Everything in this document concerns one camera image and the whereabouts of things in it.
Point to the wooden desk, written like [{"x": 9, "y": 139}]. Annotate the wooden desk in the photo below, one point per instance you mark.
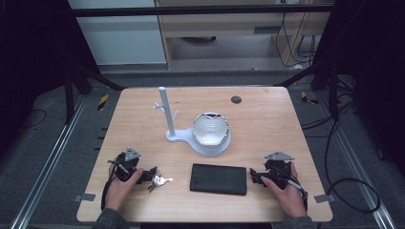
[{"x": 229, "y": 25}]

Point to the person's right hand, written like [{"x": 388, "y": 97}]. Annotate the person's right hand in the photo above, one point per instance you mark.
[{"x": 291, "y": 198}]

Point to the black horizontal bar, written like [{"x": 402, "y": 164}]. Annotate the black horizontal bar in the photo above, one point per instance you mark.
[{"x": 197, "y": 10}]

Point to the silver keys bunch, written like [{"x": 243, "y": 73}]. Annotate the silver keys bunch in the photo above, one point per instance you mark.
[{"x": 159, "y": 182}]

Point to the black wallet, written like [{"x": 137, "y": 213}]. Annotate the black wallet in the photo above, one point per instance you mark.
[{"x": 219, "y": 178}]

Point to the black metal stand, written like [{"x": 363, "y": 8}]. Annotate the black metal stand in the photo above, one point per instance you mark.
[
  {"x": 332, "y": 92},
  {"x": 68, "y": 95}
]

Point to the white cabinet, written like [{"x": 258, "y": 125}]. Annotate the white cabinet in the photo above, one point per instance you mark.
[{"x": 121, "y": 38}]

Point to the aluminium floor rail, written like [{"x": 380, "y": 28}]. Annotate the aluminium floor rail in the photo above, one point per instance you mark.
[
  {"x": 47, "y": 165},
  {"x": 356, "y": 162}
]

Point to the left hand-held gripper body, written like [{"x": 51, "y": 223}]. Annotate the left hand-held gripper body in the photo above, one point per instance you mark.
[{"x": 125, "y": 165}]

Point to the dark round table grommet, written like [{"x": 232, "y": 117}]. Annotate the dark round table grommet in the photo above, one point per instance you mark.
[{"x": 236, "y": 99}]

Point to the black curtain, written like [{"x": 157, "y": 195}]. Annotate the black curtain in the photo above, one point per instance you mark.
[
  {"x": 375, "y": 63},
  {"x": 28, "y": 63}
]

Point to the yellow black striped tape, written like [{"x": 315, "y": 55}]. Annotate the yellow black striped tape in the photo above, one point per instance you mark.
[
  {"x": 102, "y": 102},
  {"x": 308, "y": 98}
]

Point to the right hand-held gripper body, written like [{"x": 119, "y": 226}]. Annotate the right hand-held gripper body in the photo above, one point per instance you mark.
[{"x": 277, "y": 168}]

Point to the person's left hand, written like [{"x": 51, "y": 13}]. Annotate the person's left hand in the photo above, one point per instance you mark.
[{"x": 117, "y": 194}]

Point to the grey tape piece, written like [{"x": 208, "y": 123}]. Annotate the grey tape piece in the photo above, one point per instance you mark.
[
  {"x": 85, "y": 197},
  {"x": 324, "y": 198}
]

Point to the white cup on stand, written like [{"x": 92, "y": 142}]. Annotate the white cup on stand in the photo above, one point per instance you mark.
[{"x": 167, "y": 111}]

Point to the silver crinkled bowl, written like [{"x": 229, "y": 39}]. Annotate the silver crinkled bowl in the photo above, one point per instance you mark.
[{"x": 210, "y": 129}]

